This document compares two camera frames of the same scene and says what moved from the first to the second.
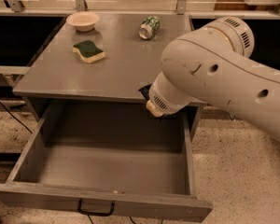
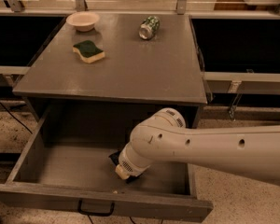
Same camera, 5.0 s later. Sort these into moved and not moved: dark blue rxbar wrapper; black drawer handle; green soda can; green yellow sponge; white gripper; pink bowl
Moved: white gripper; dark blue rxbar wrapper
Not moved: black drawer handle; green soda can; green yellow sponge; pink bowl
